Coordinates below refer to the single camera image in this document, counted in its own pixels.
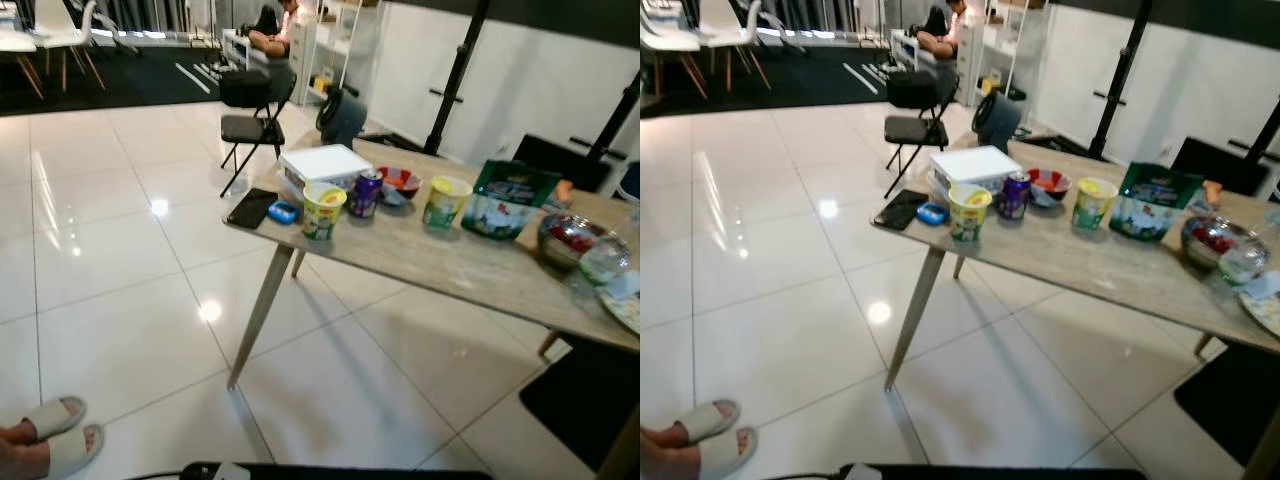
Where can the black case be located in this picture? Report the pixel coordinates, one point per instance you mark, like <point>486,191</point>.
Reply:
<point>1220,165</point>
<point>560,162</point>

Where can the white chair wooden legs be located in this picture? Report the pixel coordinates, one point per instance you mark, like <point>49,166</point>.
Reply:
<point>15,45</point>
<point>665,40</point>
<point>730,30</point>
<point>65,30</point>

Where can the red bowl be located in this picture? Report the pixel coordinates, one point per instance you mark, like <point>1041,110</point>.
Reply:
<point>1052,184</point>
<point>402,182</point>

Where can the white flat box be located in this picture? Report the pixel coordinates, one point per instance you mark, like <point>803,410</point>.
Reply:
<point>325,162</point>
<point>975,163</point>

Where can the purple drink can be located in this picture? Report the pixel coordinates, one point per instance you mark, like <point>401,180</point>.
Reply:
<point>1015,197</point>
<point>365,195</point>

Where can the seated person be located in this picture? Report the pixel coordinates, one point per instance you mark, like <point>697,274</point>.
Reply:
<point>942,35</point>
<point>275,35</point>

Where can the steel bowl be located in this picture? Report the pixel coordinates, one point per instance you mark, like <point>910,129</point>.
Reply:
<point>565,240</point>
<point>1210,240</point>

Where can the white shelf unit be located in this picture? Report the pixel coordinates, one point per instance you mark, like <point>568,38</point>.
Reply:
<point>320,50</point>
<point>985,50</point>

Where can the grey round fan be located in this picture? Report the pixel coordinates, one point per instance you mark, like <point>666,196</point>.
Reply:
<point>997,120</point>
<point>342,118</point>

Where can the white slipper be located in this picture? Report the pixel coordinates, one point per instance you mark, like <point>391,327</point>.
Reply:
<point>55,417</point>
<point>710,420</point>
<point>75,452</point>
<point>730,455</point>

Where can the patterned plate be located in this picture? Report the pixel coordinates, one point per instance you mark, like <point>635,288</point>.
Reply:
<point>1265,308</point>
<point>625,305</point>

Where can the black stand pole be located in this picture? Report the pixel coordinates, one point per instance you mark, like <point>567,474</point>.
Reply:
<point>1125,60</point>
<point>465,60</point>

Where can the wooden table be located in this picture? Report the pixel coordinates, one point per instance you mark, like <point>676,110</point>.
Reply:
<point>450,260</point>
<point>1100,265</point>

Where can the black folding chair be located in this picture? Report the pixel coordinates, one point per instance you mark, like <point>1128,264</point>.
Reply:
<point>250,128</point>
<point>912,130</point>

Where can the green printed pack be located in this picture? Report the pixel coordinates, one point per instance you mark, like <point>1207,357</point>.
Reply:
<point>1155,202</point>
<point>508,200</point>

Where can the black phone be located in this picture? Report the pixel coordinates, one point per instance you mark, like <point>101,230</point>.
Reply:
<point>900,210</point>
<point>252,208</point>

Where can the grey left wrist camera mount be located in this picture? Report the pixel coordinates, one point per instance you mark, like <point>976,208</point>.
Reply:
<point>232,472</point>
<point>863,473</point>

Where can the black floor mat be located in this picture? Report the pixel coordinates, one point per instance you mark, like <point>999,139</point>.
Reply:
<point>1230,400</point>
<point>580,400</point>

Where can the green yellow noodle cup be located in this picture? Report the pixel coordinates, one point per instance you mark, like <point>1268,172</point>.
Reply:
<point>322,212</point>
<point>445,205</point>
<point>1093,206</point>
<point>968,214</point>

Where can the black bag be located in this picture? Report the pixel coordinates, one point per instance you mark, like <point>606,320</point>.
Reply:
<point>910,90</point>

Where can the clear glass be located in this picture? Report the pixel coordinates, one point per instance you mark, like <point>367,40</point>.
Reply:
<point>1243,268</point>
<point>605,262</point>

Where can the small blue case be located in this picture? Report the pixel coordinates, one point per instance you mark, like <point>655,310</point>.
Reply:
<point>932,213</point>
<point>284,212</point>

